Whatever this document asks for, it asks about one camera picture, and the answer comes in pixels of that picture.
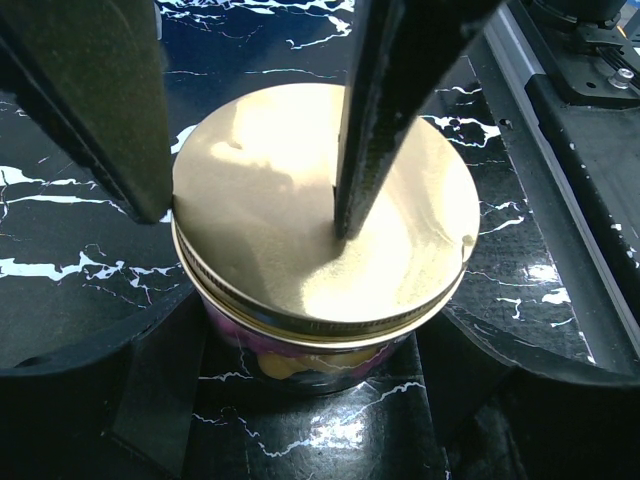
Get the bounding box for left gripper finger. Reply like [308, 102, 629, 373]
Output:
[417, 305, 639, 479]
[1, 289, 207, 479]

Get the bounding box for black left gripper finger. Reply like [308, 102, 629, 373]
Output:
[334, 0, 501, 240]
[1, 1, 173, 224]

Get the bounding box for scooped star candies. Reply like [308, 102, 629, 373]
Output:
[205, 304, 397, 386]

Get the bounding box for clear plastic jar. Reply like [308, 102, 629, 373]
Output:
[199, 292, 425, 395]

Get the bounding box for gold jar lid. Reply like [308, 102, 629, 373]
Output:
[172, 83, 481, 350]

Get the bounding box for aluminium front rail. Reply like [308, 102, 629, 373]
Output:
[487, 1, 639, 313]

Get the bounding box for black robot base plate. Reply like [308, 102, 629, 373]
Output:
[479, 74, 640, 381]

